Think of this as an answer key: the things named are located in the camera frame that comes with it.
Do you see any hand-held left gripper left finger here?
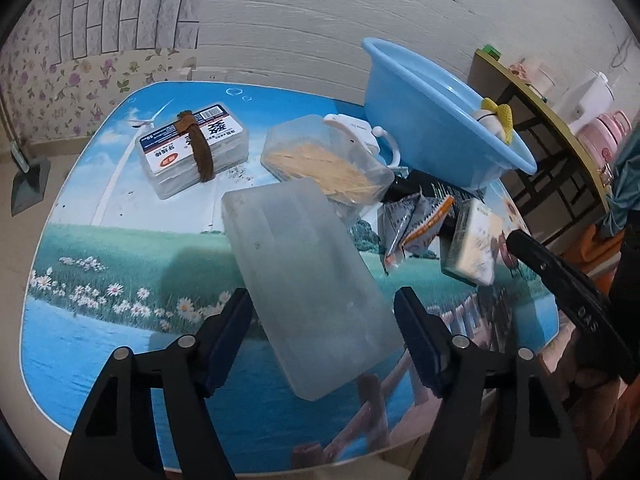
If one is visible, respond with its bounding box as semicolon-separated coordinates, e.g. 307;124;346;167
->
59;287;256;480

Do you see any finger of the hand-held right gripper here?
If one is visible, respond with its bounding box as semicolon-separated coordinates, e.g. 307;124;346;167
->
506;230;640;387

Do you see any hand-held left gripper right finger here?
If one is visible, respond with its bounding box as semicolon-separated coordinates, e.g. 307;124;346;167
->
393;286;586;480

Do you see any cream carton box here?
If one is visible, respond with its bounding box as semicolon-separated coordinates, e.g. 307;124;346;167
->
440;199;506;287

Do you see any grey orange snack packet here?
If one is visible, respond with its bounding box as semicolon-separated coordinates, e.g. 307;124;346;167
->
377;194;455;275

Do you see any clear labelled plastic box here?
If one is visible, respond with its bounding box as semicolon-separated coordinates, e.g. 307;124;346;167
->
136;103;249;200

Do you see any clear toothpick box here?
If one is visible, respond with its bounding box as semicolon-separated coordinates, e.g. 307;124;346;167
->
260;114;396;207

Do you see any blue plastic basin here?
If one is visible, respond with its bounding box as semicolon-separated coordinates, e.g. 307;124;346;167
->
361;36;538;188

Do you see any orange object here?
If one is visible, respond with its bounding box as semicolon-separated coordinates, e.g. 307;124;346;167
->
560;222;626;276

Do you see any teal cloth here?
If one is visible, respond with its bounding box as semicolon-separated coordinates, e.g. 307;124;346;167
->
607;127;640;237

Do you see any pink lunch box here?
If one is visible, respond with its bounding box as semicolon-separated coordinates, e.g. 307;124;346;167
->
577;110;632;162

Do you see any white item in yellow net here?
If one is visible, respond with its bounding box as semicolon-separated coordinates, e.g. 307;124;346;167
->
472;99;516;144

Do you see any white electric kettle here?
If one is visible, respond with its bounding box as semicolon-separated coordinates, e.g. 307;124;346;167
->
565;69;614;131

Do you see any brown hair band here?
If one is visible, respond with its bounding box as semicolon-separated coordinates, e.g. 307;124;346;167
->
176;110;216;183

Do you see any grey dustpan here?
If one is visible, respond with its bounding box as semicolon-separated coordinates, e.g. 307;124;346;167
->
0;95;52;216

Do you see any yellow desk with black frame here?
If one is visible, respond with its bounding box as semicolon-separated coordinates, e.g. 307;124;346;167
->
469;49;640;221

